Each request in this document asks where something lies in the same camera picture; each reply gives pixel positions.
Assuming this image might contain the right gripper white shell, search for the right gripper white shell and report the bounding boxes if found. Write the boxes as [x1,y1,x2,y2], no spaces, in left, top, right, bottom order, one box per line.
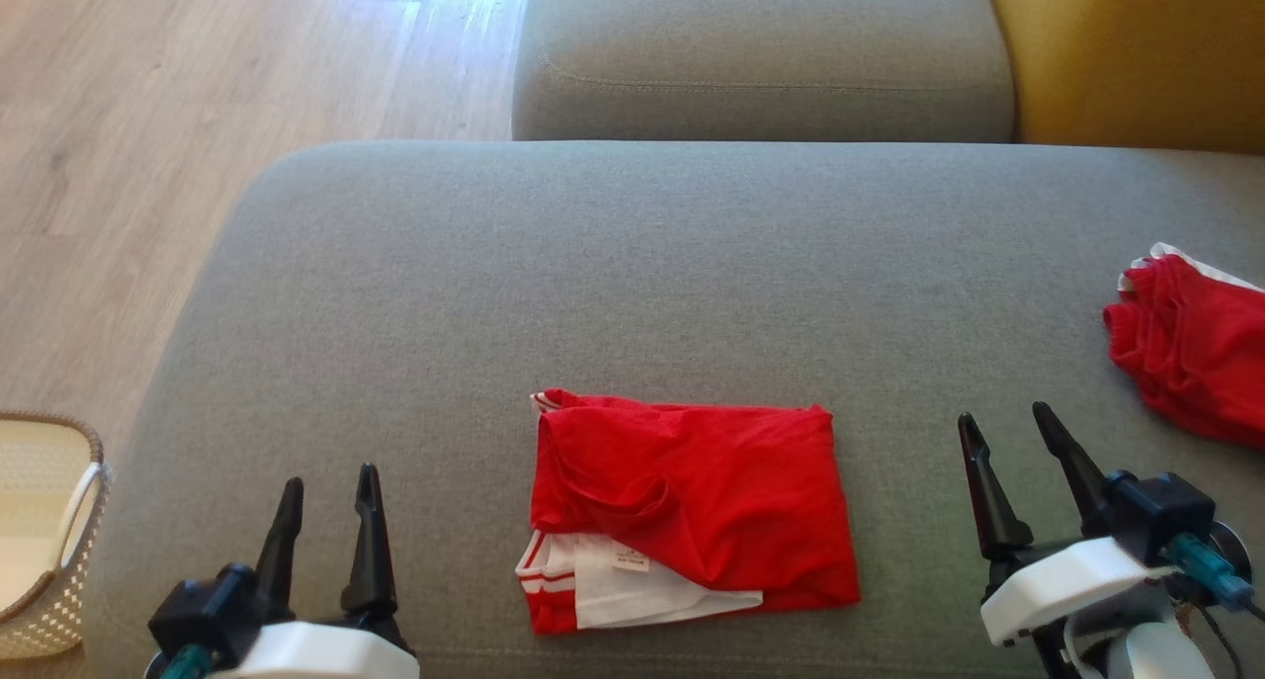
[956,402,1179,679]

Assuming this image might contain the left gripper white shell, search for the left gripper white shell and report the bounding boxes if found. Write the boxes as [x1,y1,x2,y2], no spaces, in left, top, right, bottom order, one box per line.
[212,464,422,679]

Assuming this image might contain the red shorts with white stripe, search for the red shorts with white stripe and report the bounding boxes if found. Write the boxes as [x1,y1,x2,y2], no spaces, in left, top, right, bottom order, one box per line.
[1103,243,1265,451]

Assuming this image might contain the red Bulls 23 jersey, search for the red Bulls 23 jersey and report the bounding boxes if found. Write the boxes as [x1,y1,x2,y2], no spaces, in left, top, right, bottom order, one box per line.
[514,388,862,637]

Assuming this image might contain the cream woven laundry basket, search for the cream woven laundry basket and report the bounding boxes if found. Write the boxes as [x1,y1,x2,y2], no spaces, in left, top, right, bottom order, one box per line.
[0,411,113,661]

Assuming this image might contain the large grey seat cushion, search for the large grey seat cushion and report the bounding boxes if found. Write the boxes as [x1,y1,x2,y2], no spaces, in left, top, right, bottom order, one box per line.
[83,139,1265,679]

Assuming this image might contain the wide yellow back cushion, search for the wide yellow back cushion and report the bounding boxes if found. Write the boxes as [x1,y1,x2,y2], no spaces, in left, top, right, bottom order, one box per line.
[979,0,1265,155]

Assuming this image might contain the small grey seat cushion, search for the small grey seat cushion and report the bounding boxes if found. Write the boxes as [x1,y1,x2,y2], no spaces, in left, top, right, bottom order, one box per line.
[511,0,1017,144]

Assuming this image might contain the teal cable connector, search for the teal cable connector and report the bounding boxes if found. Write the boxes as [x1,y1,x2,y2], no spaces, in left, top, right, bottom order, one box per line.
[156,643,214,679]
[1165,535,1255,613]

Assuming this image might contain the thin black cable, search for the thin black cable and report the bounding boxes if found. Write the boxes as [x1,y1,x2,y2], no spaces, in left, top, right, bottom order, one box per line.
[1174,600,1250,679]

